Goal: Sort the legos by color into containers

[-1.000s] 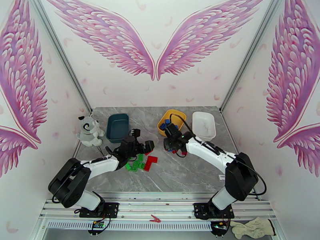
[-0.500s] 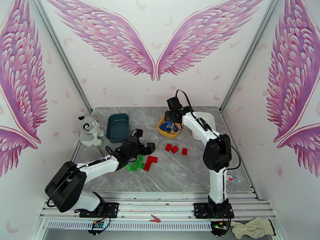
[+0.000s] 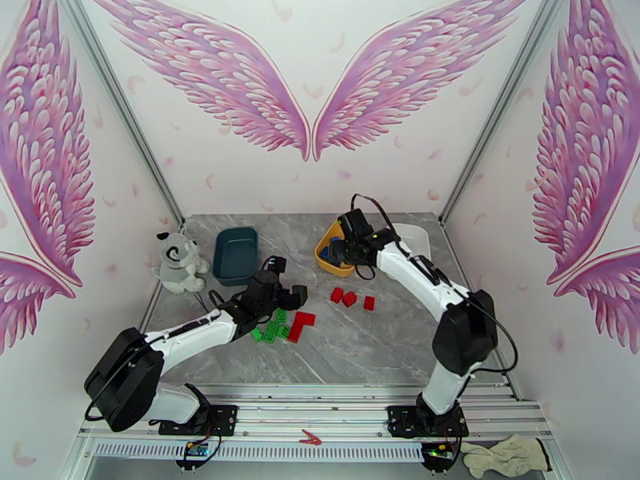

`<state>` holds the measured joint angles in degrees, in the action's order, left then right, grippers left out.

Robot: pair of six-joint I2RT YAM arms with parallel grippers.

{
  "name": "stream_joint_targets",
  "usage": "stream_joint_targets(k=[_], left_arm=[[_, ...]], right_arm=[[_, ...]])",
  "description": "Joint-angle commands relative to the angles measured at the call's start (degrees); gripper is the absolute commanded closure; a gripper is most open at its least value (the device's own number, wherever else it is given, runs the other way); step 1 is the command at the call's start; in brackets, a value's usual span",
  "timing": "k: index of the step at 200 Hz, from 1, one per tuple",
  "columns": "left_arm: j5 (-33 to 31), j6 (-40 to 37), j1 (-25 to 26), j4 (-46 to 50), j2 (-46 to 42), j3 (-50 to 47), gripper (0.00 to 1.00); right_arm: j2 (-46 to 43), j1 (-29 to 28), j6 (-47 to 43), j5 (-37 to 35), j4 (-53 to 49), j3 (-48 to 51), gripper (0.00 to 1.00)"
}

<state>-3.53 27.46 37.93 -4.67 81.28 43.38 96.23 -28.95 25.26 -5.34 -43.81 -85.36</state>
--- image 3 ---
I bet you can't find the yellow plastic container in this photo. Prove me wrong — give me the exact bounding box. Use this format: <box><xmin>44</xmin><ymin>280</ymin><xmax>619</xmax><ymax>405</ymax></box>
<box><xmin>314</xmin><ymin>219</ymin><xmax>374</xmax><ymax>278</ymax></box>

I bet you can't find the dark teal plastic container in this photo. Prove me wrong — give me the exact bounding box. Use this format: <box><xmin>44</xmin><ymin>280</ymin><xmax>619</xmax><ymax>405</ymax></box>
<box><xmin>212</xmin><ymin>226</ymin><xmax>260</xmax><ymax>287</ymax></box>

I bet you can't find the white plastic container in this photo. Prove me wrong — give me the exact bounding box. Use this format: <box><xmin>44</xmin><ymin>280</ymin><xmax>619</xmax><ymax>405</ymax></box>
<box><xmin>392</xmin><ymin>223</ymin><xmax>432</xmax><ymax>282</ymax></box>

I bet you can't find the grey plush dog toy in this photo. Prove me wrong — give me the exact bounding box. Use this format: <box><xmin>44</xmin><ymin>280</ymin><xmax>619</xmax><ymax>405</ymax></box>
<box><xmin>151</xmin><ymin>231</ymin><xmax>211</xmax><ymax>294</ymax></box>

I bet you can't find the beige work glove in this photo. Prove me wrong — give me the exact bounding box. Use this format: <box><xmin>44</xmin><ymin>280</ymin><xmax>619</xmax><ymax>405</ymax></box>
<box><xmin>461</xmin><ymin>434</ymin><xmax>552</xmax><ymax>478</ymax></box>

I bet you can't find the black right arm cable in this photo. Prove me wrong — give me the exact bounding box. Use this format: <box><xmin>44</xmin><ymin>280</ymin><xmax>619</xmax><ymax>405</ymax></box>
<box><xmin>350</xmin><ymin>193</ymin><xmax>519</xmax><ymax>376</ymax></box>

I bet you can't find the aluminium mounting rail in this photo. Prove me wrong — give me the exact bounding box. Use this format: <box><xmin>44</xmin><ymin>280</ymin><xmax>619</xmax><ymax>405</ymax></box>
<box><xmin>77</xmin><ymin>383</ymin><xmax>556</xmax><ymax>441</ymax></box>

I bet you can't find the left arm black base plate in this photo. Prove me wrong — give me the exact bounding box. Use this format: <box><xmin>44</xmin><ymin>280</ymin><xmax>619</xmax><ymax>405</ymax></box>
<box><xmin>158</xmin><ymin>404</ymin><xmax>239</xmax><ymax>438</ymax></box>

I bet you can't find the white perforated cable tray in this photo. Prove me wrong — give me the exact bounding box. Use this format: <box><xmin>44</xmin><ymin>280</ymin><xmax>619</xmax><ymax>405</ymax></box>
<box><xmin>94</xmin><ymin>441</ymin><xmax>426</xmax><ymax>463</ymax></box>

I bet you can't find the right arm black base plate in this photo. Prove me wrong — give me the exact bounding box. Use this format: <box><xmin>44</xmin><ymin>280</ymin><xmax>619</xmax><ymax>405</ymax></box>
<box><xmin>387</xmin><ymin>405</ymin><xmax>470</xmax><ymax>438</ymax></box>

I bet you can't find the aluminium frame post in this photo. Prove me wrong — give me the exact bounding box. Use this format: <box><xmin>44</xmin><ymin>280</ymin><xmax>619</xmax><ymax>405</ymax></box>
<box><xmin>439</xmin><ymin>0</ymin><xmax>581</xmax><ymax>227</ymax></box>
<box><xmin>54</xmin><ymin>0</ymin><xmax>186</xmax><ymax>237</ymax></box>

